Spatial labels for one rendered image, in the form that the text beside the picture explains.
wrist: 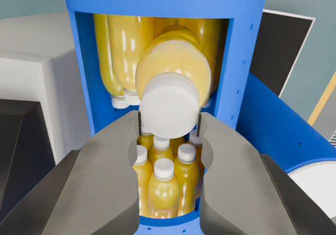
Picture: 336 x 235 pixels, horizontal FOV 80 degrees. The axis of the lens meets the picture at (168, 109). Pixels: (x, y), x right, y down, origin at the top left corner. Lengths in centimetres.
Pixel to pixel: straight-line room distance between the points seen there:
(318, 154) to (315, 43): 117
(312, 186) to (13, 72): 78
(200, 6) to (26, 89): 29
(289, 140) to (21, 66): 73
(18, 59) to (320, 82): 187
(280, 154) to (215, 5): 59
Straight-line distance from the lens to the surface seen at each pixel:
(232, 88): 28
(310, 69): 185
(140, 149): 45
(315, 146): 76
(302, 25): 154
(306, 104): 198
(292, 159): 72
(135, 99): 36
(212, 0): 23
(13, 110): 38
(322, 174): 74
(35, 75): 38
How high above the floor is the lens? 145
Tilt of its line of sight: 61 degrees down
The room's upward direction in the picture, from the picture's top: 180 degrees clockwise
